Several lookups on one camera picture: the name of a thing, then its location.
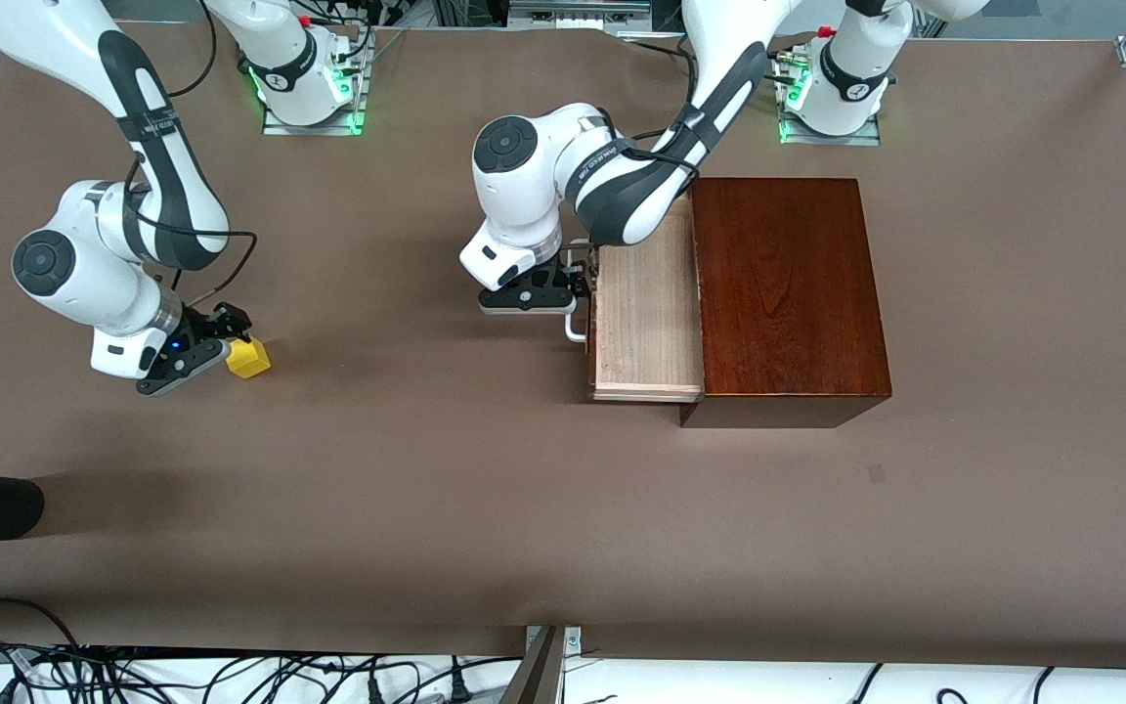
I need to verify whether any yellow wooden cube block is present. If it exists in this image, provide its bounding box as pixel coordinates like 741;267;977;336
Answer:
226;336;273;380

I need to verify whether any wooden drawer with white handle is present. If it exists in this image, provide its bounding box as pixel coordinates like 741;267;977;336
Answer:
563;196;706;404

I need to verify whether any brown table cover sheet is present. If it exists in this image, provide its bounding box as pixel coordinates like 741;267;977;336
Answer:
0;20;1126;671

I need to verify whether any dark brown wooden cabinet box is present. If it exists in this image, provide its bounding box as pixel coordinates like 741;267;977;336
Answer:
677;178;894;430

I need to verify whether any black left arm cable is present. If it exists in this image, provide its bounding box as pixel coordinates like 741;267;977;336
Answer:
622;39;713;185

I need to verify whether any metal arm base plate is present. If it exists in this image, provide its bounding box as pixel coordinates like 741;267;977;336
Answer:
263;39;368;138
780;54;884;148

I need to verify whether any metal frame bar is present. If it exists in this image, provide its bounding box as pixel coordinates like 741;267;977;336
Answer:
509;0;652;30

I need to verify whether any grey cable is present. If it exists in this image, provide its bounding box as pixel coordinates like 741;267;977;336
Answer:
358;27;410;69

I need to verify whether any aluminium strut with bracket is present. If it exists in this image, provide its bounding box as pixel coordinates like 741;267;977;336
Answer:
499;626;584;704

